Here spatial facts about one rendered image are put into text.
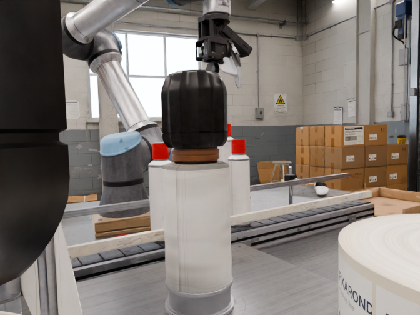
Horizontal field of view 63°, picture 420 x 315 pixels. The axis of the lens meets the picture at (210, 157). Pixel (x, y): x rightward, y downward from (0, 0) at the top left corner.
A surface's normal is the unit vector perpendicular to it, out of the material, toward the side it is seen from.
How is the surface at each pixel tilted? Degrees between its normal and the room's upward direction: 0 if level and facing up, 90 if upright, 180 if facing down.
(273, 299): 0
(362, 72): 90
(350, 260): 90
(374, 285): 90
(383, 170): 86
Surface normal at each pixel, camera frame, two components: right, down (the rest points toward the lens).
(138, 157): 0.87, 0.03
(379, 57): -0.93, 0.05
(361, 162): 0.43, 0.07
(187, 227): -0.25, 0.04
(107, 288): -0.03, -1.00
